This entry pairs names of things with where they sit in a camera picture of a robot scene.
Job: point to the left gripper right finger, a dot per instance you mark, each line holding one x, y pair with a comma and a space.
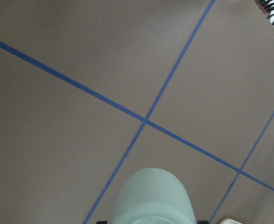
202, 222

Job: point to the green plastic cup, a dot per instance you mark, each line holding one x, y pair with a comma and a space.
153, 196

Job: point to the white plastic tray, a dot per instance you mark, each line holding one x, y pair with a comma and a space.
228, 221

